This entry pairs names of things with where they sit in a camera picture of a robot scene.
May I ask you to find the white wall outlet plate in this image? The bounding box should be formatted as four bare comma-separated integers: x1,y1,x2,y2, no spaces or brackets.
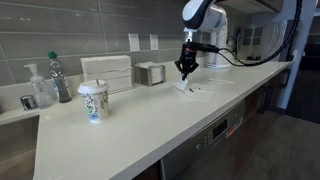
149,33,160,51
128,33,141,53

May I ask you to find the white paper towel sheet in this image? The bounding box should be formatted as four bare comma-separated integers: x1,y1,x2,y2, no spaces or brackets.
171,78,215,103

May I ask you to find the printed paper cup white lid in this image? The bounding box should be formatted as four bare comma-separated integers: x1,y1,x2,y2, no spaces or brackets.
77,79,110,124

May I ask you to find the dish soap bottle green cap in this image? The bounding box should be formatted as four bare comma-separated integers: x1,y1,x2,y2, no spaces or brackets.
47,51,73,104

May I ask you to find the patterned paper towel roll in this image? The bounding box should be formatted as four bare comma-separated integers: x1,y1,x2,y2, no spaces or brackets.
205,18,232,70

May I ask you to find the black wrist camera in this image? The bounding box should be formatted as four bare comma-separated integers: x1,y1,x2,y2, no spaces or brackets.
191,42,221,55

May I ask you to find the overhead cabinet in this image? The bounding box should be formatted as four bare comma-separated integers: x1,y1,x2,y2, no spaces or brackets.
229,0,284,14

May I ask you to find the black framed window panel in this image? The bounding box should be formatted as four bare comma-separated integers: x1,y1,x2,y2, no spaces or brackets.
242,19,300,62

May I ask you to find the steel sink basin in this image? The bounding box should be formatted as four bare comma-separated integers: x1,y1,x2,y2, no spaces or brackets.
0,114,40,180

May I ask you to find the stainless steel dishwasher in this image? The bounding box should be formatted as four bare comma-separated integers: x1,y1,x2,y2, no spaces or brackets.
159,99,246,180

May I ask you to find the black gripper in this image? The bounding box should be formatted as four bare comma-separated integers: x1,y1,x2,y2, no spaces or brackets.
174,41,200,81

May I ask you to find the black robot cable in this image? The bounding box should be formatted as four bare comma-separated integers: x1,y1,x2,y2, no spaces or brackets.
218,0,304,68

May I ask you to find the brown base cabinet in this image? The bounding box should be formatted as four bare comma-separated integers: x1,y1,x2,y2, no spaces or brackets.
244,71,292,134

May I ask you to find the clear pump soap dispenser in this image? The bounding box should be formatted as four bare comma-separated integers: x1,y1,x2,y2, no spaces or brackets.
23,63,54,109

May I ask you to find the stack of white paper towels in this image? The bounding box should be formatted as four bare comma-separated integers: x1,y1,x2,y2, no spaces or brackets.
80,54,133,95

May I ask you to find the chrome faucet knob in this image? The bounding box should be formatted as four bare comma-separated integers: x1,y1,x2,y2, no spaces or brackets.
19,94,38,111

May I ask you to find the metal napkin holder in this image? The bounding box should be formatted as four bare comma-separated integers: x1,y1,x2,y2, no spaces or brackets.
134,61,167,88

